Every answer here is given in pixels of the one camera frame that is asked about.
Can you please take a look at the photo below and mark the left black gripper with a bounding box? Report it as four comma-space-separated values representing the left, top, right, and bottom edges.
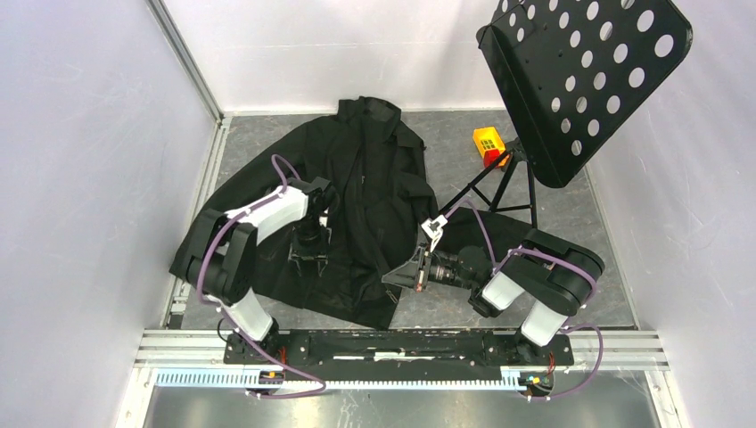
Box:
287, 216, 331, 276

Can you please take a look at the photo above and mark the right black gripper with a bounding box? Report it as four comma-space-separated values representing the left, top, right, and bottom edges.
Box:
382, 243, 476, 292

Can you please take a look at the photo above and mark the black zip jacket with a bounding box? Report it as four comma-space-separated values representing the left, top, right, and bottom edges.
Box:
203, 97, 439, 330

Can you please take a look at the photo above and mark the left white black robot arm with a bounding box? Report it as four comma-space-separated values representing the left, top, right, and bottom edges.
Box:
175, 177, 339, 364

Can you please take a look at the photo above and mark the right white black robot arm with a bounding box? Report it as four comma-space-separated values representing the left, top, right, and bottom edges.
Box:
382, 229, 605, 364

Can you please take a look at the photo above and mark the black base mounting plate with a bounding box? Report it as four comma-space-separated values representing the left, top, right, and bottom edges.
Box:
223, 328, 574, 383

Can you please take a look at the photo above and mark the yellow and red toy block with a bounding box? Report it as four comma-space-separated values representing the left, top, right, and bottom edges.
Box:
472, 127, 505, 168

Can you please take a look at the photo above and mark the black perforated music stand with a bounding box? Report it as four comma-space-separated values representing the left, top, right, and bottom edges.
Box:
438, 0, 694, 232

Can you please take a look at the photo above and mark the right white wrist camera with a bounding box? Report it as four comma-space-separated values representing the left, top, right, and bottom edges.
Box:
421, 215, 448, 253

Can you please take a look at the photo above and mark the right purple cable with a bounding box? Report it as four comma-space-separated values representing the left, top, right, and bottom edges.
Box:
442, 197, 604, 401

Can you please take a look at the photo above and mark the white slotted cable duct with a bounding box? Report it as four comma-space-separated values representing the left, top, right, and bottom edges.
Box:
154, 368, 526, 392

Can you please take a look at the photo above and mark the aluminium frame rail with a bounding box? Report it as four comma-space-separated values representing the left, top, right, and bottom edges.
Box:
135, 329, 670, 371

